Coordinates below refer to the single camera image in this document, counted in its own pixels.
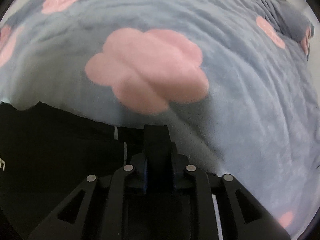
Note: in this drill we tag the black jacket with reflective piping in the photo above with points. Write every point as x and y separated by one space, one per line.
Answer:
62 160

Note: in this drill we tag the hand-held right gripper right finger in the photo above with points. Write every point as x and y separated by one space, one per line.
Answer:
175 177

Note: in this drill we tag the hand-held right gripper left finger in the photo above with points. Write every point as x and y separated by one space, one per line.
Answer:
144 178

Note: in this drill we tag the grey blanket with pink flowers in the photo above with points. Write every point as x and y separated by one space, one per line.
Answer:
225 92

